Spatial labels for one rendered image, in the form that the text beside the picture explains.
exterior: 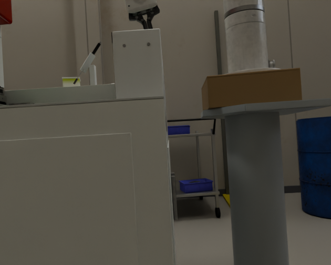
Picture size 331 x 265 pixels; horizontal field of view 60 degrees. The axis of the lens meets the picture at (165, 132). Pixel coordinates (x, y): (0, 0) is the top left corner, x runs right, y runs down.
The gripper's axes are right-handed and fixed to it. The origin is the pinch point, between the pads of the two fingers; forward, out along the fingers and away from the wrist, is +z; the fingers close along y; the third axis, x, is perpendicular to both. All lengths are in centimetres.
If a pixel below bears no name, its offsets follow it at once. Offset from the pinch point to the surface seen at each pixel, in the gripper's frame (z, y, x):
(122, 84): 24.6, -9.0, -40.0
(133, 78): 24.1, -6.6, -40.0
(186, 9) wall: -105, 59, 248
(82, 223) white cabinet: 47, -21, -46
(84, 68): 2.0, -28.1, 17.4
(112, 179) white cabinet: 41, -14, -46
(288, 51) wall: -21, 159, 242
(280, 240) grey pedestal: 73, 19, -14
